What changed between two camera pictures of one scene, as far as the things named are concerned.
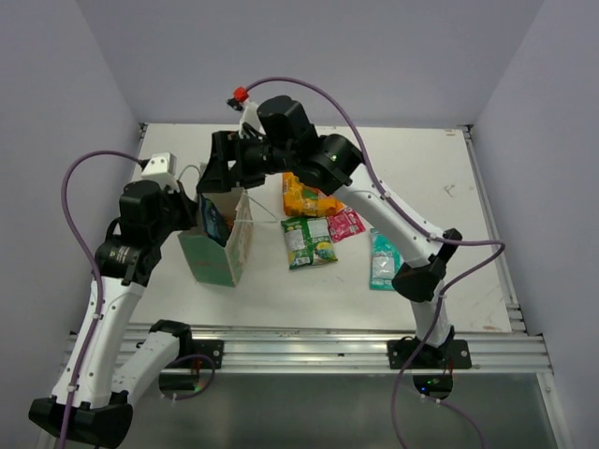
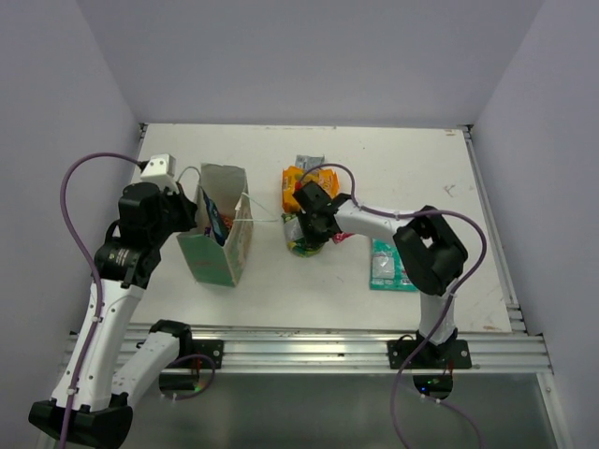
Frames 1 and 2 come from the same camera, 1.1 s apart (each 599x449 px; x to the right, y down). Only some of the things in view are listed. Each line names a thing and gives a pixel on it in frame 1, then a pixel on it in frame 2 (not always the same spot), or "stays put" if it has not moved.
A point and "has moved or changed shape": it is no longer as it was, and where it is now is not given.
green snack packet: [308, 241] has moved or changed shape
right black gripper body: [277, 159] to [313, 233]
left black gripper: [188, 207] stays put
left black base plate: [198, 354] stays put
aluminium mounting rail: [316, 349] stays put
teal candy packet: [386, 260] stays put
